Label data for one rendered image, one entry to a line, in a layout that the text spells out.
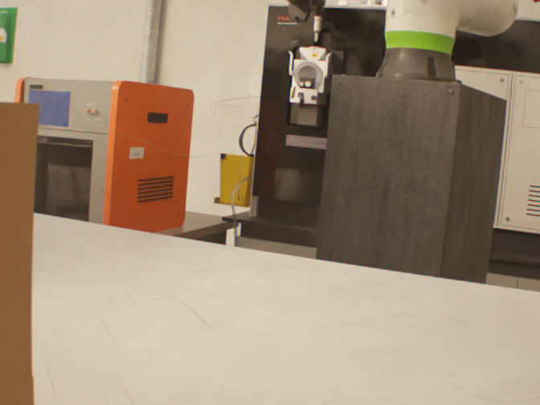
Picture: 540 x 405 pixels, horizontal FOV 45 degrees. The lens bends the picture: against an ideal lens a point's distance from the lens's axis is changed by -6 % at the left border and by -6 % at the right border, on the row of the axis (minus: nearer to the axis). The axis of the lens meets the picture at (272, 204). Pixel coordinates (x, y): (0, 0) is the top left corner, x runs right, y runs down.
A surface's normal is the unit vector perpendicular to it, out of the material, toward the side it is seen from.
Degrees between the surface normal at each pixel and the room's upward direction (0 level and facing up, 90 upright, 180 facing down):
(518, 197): 90
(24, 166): 90
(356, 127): 90
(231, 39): 90
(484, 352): 0
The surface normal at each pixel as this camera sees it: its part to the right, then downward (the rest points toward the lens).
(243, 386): 0.08, -0.99
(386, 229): -0.55, 0.06
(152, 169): 0.93, 0.12
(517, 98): -0.36, 0.08
